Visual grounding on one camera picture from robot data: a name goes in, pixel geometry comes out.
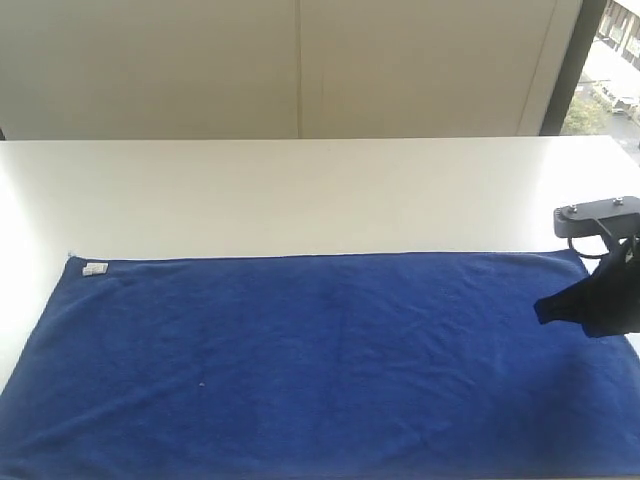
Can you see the white vehicle outside window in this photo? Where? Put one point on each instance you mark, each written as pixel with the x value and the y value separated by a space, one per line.
pixel 622 104

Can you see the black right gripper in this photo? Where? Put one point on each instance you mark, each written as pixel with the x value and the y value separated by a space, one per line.
pixel 615 302

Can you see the dark window frame post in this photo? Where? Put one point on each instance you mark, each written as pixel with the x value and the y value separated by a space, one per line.
pixel 576 53

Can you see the blue microfiber towel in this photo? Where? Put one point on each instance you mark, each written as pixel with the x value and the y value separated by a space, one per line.
pixel 417 365

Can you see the white label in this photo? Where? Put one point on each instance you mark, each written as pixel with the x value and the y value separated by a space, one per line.
pixel 94 268

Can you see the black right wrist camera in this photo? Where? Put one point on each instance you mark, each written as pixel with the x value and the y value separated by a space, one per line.
pixel 617 217

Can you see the white partition panel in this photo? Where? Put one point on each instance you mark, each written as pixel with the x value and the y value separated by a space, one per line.
pixel 92 70

